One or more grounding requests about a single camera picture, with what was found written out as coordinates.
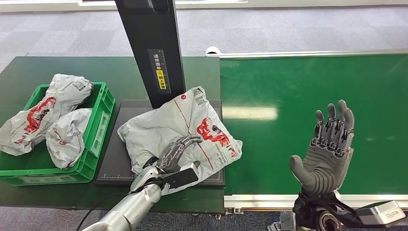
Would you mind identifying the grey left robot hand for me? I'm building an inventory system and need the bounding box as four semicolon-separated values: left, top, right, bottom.
156;135;203;175

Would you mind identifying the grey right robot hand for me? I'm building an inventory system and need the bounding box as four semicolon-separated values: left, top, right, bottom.
289;100;356;197

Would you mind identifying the white red-print mailer package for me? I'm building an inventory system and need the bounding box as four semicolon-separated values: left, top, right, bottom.
117;86;243;196
0;74;94;157

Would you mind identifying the green conveyor belt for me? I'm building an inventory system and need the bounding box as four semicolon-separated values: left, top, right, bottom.
220;54;408;196

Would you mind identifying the small white crumpled mailer package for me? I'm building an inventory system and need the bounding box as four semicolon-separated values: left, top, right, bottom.
45;107;94;169

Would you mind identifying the white red-print crumpled mailer package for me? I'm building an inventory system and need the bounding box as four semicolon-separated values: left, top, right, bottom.
0;74;94;157

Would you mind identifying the green plastic crate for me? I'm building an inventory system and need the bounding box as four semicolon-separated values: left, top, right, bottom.
0;81;115;187

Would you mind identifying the black yellow column label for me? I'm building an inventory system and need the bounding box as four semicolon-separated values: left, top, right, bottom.
147;49;172;95

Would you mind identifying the dark green table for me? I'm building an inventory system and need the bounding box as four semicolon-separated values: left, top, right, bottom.
0;56;226;214

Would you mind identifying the black scanner column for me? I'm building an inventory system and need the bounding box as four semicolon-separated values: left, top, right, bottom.
115;0;187;109

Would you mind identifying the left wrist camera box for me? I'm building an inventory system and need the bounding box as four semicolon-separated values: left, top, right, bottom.
164;163;199;190

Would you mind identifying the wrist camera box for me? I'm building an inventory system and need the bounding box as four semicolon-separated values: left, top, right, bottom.
164;163;199;190
353;200;407;229

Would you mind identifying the black scanner base plate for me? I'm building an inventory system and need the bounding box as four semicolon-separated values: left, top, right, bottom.
94;100;226;188

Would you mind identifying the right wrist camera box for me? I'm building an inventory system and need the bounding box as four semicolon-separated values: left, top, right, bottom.
353;200;407;229

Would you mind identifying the aluminium conveyor side frame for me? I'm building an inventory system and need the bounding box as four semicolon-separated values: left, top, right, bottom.
224;192;408;224

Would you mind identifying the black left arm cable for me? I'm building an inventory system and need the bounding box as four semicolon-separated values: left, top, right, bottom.
75;192;129;231

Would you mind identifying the aluminium conveyor edge rail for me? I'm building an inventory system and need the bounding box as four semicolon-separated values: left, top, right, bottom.
205;49;408;59

